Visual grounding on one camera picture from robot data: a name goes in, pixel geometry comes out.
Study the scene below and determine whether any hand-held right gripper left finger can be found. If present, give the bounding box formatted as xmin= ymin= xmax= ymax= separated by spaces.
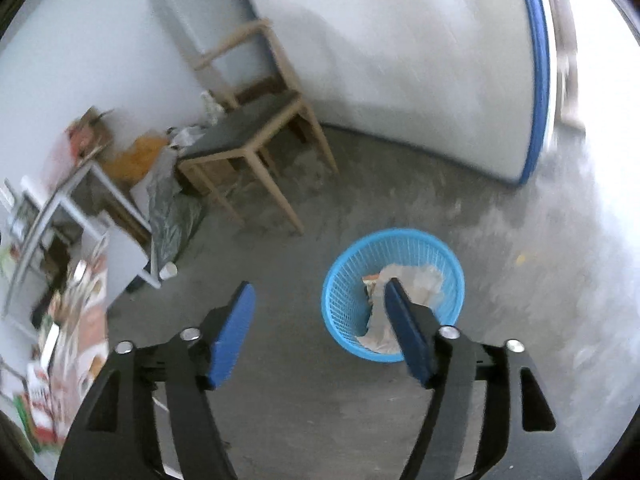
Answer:
xmin=54 ymin=281 xmax=257 ymax=480

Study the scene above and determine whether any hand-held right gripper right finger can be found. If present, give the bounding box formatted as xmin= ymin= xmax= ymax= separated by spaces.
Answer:
xmin=384 ymin=277 xmax=583 ymax=480

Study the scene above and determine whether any beige wrapper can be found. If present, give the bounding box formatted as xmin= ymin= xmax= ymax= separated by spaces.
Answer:
xmin=356 ymin=262 xmax=446 ymax=353

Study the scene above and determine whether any blue plastic basket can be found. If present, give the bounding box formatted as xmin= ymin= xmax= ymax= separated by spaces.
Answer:
xmin=321 ymin=228 xmax=466 ymax=363

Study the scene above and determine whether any small colourful wrapper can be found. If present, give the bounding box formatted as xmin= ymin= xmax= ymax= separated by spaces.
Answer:
xmin=362 ymin=274 xmax=386 ymax=311

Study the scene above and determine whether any grey plastic bag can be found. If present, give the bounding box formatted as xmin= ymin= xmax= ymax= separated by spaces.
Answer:
xmin=147 ymin=147 xmax=208 ymax=268

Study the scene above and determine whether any brown cardboard box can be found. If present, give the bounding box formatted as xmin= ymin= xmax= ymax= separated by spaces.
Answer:
xmin=197 ymin=157 xmax=238 ymax=191

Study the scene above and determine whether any yellow plastic bag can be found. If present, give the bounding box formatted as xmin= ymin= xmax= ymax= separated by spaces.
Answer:
xmin=107 ymin=132 xmax=168 ymax=183

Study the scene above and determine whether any wooden chair with dark seat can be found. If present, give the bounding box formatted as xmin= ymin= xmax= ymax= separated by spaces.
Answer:
xmin=177 ymin=19 xmax=340 ymax=236

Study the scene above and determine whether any white plastic bag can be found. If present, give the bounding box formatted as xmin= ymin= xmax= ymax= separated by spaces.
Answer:
xmin=167 ymin=89 xmax=223 ymax=148

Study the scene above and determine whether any white side table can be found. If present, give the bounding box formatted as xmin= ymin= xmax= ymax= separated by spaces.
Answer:
xmin=2 ymin=160 xmax=163 ymax=318

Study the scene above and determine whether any open cardboard box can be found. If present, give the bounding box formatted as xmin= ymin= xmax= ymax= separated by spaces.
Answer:
xmin=67 ymin=106 xmax=116 ymax=161

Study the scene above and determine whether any white mattress with blue edge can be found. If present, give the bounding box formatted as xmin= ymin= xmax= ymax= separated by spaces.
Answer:
xmin=232 ymin=0 xmax=551 ymax=188

